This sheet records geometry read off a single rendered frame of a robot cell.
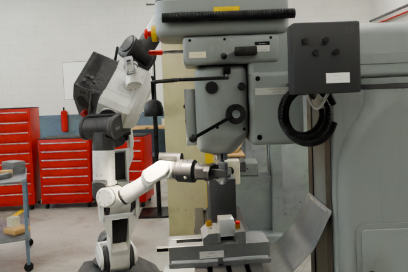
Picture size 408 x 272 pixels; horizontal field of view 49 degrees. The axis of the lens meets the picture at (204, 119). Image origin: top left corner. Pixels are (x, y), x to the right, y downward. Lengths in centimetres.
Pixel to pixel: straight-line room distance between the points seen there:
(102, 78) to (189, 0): 59
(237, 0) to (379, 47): 52
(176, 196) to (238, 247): 194
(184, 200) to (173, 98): 78
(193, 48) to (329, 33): 47
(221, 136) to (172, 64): 187
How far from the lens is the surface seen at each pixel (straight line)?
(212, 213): 211
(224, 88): 158
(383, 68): 170
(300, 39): 135
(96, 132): 185
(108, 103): 191
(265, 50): 158
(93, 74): 197
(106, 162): 184
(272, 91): 157
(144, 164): 627
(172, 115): 340
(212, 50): 156
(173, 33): 156
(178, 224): 353
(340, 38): 138
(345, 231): 164
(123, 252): 244
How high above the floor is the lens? 152
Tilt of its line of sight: 3 degrees down
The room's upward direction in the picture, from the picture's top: 2 degrees counter-clockwise
